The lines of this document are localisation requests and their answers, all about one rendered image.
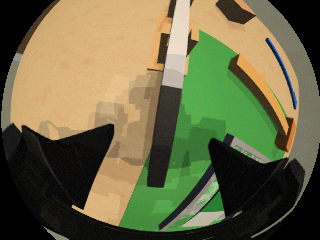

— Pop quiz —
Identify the tan cube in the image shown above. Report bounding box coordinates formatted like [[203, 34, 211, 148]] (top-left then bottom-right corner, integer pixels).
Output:
[[215, 0, 256, 24]]

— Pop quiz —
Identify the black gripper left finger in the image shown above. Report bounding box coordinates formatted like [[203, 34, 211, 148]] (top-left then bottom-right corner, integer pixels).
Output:
[[21, 123, 115, 211]]

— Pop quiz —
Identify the green mat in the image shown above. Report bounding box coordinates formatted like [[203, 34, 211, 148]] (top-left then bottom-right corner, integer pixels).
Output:
[[119, 29, 285, 232]]

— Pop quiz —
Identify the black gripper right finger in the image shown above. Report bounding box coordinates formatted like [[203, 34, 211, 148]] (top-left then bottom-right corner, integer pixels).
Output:
[[208, 137, 289, 217]]

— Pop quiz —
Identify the red putter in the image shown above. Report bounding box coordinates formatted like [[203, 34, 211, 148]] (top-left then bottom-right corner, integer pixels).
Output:
[[147, 0, 191, 188]]

